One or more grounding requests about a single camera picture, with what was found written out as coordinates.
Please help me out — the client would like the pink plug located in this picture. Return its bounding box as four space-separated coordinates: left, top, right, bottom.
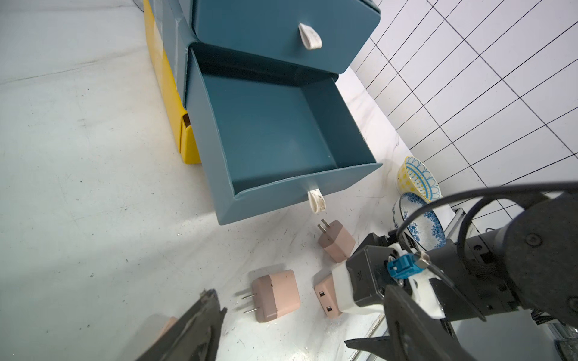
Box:
314 275 342 320
318 219 356 263
242 270 301 323

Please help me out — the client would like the blue white patterned bowl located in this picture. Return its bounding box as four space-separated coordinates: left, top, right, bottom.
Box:
392 193 446 251

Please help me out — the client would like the teal drawer cabinet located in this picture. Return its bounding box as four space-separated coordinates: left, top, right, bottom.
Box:
144 1 380 111

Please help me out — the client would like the teal drawer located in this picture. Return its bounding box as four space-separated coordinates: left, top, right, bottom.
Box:
185 43 379 225

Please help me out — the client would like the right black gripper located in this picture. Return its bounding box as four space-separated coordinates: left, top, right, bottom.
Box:
346 232 519 360

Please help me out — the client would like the yellow patterned bowl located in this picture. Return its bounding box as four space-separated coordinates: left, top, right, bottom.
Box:
397 156 443 202

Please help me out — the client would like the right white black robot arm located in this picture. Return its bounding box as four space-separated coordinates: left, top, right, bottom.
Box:
346 181 577 360

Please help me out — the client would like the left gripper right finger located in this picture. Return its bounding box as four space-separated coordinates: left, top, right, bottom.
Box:
384 287 473 360

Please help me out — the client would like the yellow bottom drawer box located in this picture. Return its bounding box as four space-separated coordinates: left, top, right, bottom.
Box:
143 0 201 164

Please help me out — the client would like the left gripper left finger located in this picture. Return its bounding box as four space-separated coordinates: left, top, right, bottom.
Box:
138 289 227 361

